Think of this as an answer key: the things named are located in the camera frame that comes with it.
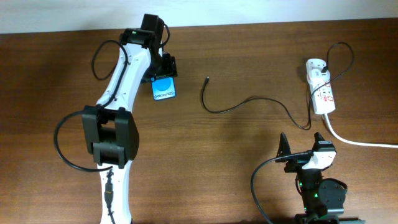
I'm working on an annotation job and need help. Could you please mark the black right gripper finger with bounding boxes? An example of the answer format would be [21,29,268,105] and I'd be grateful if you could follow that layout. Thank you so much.
[277,133,291,157]
[312,132,325,152]

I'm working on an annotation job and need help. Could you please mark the blue Galaxy smartphone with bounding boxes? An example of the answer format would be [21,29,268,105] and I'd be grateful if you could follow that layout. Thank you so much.
[151,77,177,101]

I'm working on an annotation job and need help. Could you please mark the black charger cable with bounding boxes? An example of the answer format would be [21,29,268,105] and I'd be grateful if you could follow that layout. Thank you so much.
[201,41,355,131]

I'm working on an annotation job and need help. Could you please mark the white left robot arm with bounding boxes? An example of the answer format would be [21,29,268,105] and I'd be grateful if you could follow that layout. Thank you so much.
[81,26,177,223]

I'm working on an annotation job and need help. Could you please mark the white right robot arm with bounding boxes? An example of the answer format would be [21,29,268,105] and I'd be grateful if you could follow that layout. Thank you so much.
[276,133,348,223]

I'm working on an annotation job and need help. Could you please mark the white charger adapter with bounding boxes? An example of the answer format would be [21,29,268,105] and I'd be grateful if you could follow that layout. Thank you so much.
[307,69,330,85]

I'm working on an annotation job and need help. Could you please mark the white power strip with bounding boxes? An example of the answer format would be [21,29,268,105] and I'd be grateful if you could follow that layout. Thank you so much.
[305,58,335,115]

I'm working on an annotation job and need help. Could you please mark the white power strip cord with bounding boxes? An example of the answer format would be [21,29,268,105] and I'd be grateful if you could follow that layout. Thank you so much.
[322,113,398,149]

